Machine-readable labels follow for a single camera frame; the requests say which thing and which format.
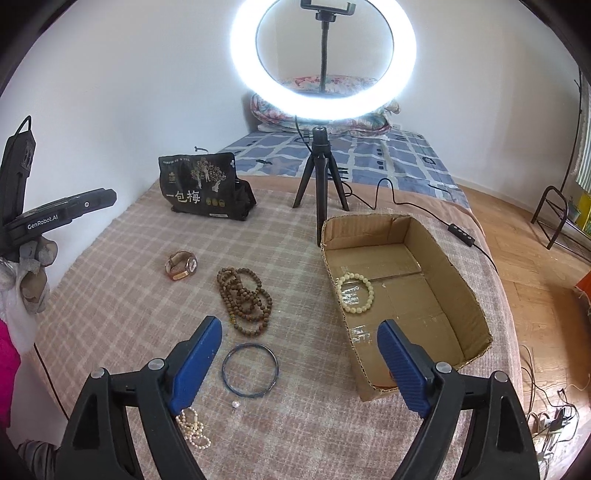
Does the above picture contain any blue patterned bedsheet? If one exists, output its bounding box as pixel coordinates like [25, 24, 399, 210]
[217, 127, 460, 197]

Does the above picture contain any black snack bag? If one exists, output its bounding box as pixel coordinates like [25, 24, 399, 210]
[158, 152, 257, 221]

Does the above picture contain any white ring light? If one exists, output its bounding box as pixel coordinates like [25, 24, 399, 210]
[231, 0, 419, 121]

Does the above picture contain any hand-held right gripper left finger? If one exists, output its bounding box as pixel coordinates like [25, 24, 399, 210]
[60, 315, 223, 480]

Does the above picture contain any black cable with controller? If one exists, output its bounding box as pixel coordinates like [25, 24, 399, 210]
[294, 115, 498, 273]

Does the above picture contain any brown strap wristwatch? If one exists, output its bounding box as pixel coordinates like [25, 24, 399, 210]
[165, 250, 198, 280]

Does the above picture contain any black gooseneck phone holder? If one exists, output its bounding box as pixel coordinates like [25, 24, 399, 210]
[300, 0, 356, 95]

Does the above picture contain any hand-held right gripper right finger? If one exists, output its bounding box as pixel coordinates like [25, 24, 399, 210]
[376, 319, 541, 480]

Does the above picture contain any floral pillow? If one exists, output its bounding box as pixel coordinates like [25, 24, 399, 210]
[250, 74, 402, 138]

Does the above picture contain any orange cloth covered table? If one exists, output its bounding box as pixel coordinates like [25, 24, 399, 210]
[574, 272, 591, 317]

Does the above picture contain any green striped hanging cloth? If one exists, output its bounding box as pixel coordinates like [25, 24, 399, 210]
[575, 104, 591, 190]

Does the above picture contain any tangle of floor cables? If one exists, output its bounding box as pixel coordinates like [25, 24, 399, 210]
[521, 344, 583, 455]

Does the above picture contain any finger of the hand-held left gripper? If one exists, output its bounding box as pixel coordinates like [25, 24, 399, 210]
[0, 116, 38, 226]

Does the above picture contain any white pearl bracelet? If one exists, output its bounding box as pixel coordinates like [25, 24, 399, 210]
[175, 406, 212, 449]

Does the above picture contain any cream bead bracelet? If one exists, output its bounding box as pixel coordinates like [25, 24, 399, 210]
[335, 272, 375, 312]

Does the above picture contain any blue bangle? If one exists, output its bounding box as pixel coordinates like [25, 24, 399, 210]
[222, 344, 280, 397]

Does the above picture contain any cardboard box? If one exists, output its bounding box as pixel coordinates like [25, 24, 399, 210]
[320, 213, 494, 401]

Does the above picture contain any black tripod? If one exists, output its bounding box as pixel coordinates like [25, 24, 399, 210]
[292, 124, 350, 245]

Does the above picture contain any grey striped cloth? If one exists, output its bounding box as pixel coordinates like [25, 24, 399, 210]
[17, 440, 63, 462]

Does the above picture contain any yellow box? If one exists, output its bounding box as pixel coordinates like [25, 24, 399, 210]
[577, 193, 591, 234]

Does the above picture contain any person's left hand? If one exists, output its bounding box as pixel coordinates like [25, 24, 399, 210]
[0, 237, 58, 315]

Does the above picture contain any brown wooden bead necklace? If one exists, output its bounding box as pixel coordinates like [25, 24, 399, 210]
[217, 267, 272, 335]

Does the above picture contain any black metal clothes rack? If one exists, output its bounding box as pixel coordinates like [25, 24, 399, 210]
[531, 67, 591, 252]

